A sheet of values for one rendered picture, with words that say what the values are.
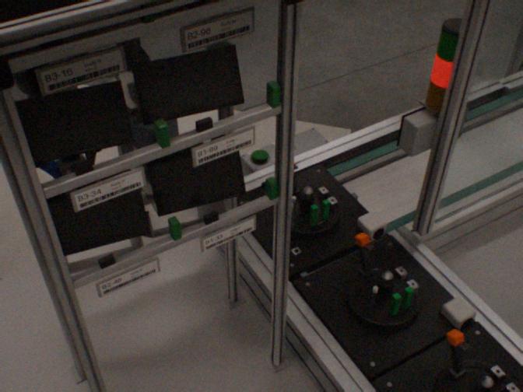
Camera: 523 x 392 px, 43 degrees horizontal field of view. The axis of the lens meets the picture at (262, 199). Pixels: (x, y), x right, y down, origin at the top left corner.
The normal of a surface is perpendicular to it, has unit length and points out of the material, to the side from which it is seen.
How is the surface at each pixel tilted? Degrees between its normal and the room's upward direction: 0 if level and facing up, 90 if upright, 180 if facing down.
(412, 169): 0
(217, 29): 90
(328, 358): 0
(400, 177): 0
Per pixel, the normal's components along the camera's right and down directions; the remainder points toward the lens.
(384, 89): 0.00, -0.71
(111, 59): 0.52, 0.60
